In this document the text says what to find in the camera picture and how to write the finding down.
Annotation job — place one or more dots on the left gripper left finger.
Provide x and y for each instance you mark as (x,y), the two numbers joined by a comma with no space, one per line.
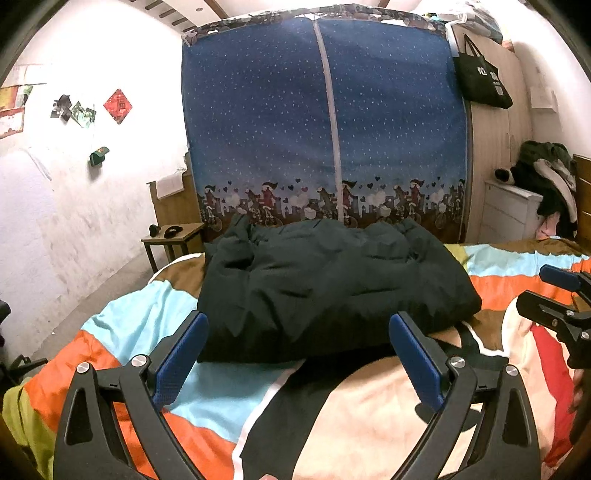
(90,443)

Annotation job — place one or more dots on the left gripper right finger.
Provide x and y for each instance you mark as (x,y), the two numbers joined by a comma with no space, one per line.
(504,444)

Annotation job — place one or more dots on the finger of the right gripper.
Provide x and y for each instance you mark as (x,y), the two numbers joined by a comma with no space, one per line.
(550,313)
(578,282)

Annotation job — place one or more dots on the black padded winter jacket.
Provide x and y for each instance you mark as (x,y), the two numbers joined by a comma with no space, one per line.
(320,290)

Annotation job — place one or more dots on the pile of dark clothes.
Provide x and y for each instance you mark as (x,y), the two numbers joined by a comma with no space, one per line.
(548,170)

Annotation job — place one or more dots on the white drawer cabinet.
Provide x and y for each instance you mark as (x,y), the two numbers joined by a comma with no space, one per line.
(509,214)

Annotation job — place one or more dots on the wooden headboard panel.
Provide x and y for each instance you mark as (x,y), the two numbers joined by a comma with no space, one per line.
(583,199)

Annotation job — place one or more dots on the black white plush toy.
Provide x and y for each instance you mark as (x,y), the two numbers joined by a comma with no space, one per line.
(504,176)

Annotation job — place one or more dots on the colourful patchwork bed quilt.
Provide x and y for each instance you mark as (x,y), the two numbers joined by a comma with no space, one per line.
(245,421)

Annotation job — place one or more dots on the wooden wardrobe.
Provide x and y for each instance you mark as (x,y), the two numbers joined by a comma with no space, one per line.
(496,135)

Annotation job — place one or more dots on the black tote bag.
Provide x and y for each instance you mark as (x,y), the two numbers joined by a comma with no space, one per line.
(478,79)

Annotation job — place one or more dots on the small wooden side table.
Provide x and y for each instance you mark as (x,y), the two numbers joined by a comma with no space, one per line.
(155,238)

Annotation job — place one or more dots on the black item on table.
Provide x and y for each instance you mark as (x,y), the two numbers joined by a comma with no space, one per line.
(172,231)

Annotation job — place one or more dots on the blue fabric wardrobe cover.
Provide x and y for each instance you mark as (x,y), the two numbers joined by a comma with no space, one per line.
(346,112)

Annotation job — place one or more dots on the green wall hook holder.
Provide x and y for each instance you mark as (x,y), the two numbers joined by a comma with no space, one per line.
(97,157)

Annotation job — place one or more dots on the dark paper wall cutouts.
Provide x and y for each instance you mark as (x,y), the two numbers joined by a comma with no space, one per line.
(65,110)

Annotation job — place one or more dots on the red diamond wall decoration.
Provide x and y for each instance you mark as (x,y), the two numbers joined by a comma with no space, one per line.
(117,106)

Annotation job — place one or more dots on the wall posters at left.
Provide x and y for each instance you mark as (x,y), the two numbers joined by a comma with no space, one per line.
(12,109)

